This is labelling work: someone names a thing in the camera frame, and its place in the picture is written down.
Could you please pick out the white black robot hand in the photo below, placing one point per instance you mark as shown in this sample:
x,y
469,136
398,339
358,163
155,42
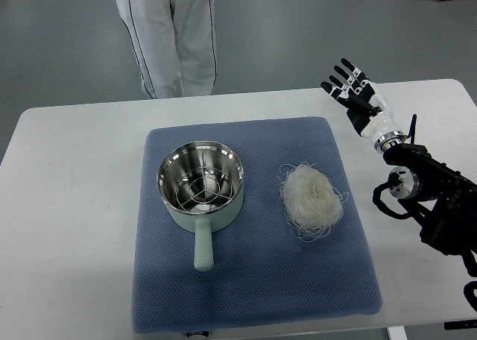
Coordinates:
x,y
367,108

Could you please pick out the white vermicelli bundle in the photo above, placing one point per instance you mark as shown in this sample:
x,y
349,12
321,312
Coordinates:
x,y
313,205

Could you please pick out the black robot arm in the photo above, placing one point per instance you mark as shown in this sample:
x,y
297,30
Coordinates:
x,y
439,199

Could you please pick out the mint green steel pot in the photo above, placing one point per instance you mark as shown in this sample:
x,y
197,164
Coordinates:
x,y
191,156

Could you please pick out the blue quilted mat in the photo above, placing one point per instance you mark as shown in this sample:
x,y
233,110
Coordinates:
x,y
262,274

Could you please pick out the person in white trousers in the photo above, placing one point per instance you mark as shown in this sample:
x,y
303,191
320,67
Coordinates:
x,y
174,45

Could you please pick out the wire steaming rack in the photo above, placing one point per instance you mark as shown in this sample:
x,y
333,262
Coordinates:
x,y
202,190

